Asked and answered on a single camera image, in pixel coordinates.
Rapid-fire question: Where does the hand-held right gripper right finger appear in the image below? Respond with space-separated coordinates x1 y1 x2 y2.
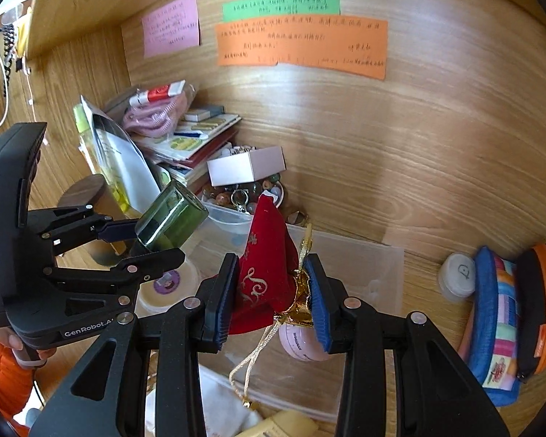
302 253 513 437

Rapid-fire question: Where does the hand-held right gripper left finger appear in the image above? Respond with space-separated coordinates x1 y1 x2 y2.
27 252 242 437

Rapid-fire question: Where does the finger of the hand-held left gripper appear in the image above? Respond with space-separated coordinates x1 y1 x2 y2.
27 204 140 256
42 247 186 309

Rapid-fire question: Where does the green glass bottle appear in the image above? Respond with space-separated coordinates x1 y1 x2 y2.
135 179 209 252

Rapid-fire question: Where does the red velvet pouch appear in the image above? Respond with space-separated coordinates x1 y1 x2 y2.
227 193 319 413

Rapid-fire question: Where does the clear plastic storage box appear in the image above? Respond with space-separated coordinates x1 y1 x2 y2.
182 205 405 424

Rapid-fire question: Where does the white cloth pouch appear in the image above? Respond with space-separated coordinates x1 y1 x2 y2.
146 364 265 437

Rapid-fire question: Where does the wooden desktop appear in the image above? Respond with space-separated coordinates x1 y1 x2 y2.
27 164 546 437

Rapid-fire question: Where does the person's left hand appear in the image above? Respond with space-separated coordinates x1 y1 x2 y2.
0 327 58 368

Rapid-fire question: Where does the white round jar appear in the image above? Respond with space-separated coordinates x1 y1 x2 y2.
134 257 201 319

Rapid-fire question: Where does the yellow green bottle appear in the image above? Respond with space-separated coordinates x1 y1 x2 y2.
73 102 128 217

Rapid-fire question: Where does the bowl of beads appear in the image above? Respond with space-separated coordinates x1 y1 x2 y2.
203 172 285 210

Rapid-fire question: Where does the clear plastic bowl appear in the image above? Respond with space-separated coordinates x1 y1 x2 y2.
201 177 288 221

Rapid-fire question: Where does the dark red book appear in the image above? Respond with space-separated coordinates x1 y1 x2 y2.
157 130 238 171

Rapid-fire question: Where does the pale yellow packet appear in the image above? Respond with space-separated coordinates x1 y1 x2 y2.
237 410 319 437

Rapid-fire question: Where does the stack of books and booklets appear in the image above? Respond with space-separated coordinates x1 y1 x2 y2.
139 113 243 161

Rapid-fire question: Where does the white cardboard box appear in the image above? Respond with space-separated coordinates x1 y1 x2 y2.
207 146 286 187

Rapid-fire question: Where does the white round case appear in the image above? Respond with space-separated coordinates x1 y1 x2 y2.
438 252 478 302

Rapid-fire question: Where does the red white tube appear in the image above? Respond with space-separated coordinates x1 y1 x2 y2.
128 80 186 106

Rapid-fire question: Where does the small grey white box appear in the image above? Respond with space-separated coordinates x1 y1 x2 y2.
184 106 226 123

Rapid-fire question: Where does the blue striped pencil pouch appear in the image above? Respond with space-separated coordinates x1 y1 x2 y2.
466 246 524 407

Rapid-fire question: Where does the pink paper note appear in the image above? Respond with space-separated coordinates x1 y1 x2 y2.
141 0 201 59

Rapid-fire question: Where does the black orange zip case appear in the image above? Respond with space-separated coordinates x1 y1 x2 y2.
514 243 546 383

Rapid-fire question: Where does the orange paper note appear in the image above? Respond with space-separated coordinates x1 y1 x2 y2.
215 19 388 82

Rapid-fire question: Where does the green paper note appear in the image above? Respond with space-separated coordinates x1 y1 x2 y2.
222 0 341 23

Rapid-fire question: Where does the pink corded pouch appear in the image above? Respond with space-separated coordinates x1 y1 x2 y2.
122 92 189 139

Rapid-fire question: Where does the black white braided cable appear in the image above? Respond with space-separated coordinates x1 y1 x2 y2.
0 24 17 97

